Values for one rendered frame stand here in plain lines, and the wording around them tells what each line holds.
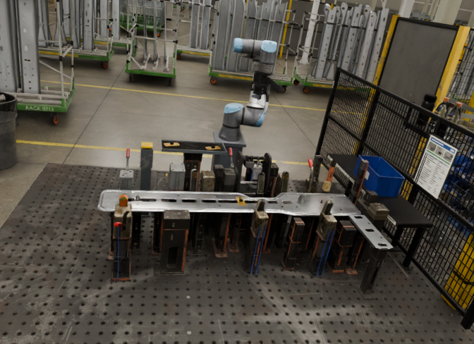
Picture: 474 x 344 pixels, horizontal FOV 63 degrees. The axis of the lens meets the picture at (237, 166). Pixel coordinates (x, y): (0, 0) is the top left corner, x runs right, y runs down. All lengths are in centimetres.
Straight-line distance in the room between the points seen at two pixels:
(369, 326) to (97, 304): 122
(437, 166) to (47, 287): 201
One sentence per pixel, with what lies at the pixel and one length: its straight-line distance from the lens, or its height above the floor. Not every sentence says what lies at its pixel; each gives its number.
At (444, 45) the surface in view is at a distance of 405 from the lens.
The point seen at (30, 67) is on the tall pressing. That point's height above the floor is 67.
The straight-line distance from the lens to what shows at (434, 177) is 231.
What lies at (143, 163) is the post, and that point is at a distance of 220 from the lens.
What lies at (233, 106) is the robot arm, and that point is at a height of 133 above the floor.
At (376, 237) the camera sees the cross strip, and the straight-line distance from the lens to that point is 205.
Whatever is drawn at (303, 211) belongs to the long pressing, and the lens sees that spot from 207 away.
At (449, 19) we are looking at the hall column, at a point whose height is 206.
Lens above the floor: 201
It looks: 25 degrees down
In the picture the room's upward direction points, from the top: 9 degrees clockwise
